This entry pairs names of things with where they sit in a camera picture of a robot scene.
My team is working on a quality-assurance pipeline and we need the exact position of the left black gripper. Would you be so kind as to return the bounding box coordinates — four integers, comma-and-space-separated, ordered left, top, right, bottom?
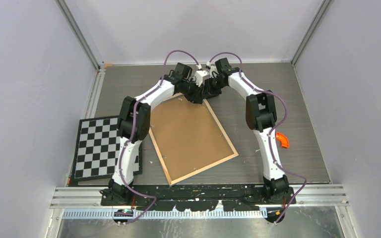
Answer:
181, 78, 205, 105

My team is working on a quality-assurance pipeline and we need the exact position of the blue picture frame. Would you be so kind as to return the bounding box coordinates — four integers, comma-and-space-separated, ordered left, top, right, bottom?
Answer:
149, 94, 238, 185

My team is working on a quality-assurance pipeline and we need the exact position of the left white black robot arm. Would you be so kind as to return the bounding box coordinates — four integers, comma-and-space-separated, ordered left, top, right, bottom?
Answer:
100, 63, 209, 206

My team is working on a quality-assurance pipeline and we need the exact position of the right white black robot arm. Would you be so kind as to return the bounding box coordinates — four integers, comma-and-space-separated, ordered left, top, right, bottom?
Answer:
205, 58, 293, 204

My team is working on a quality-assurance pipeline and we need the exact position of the orange curved plastic piece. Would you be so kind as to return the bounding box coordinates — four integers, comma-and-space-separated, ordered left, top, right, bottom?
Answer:
275, 132, 290, 149

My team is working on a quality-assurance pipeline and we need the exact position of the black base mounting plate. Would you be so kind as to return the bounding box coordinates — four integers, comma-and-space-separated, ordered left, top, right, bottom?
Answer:
100, 184, 295, 212

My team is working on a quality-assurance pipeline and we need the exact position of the black white checkerboard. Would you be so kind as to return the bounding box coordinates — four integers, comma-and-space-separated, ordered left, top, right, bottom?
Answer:
69, 115, 144, 180

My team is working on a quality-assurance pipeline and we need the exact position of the white perforated strip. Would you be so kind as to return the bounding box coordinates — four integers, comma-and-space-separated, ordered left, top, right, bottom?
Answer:
62, 208, 267, 220

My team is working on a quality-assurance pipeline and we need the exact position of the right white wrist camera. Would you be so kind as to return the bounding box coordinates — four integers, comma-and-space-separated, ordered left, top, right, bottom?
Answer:
205, 62, 218, 78

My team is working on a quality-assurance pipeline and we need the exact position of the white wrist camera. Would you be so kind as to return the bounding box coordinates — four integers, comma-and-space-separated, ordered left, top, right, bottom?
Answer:
205, 62, 218, 78
194, 64, 209, 87

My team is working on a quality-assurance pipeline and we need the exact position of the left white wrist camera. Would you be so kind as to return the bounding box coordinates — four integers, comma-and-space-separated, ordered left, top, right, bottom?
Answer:
194, 64, 209, 87

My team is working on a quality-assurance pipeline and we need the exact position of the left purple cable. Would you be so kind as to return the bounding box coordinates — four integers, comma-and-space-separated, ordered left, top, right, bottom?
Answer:
117, 50, 202, 225

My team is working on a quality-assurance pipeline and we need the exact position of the purple cable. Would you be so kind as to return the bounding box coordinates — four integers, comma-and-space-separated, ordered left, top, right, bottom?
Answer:
117, 50, 202, 225
207, 52, 308, 225

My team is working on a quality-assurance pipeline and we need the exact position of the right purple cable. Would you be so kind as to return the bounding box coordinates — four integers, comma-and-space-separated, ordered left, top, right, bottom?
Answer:
207, 52, 308, 225

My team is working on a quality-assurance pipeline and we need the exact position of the right corner aluminium post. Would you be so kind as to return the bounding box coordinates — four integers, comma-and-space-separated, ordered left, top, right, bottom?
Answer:
291, 0, 334, 66

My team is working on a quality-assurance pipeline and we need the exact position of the corner aluminium post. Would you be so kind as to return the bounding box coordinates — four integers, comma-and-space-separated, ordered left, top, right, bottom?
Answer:
291, 0, 334, 66
55, 0, 100, 70

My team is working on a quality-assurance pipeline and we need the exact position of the aluminium front rail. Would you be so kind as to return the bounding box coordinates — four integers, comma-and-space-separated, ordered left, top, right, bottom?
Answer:
50, 184, 350, 209

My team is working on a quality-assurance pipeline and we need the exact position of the left corner aluminium post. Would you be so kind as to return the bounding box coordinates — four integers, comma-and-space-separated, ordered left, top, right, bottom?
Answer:
55, 0, 100, 70

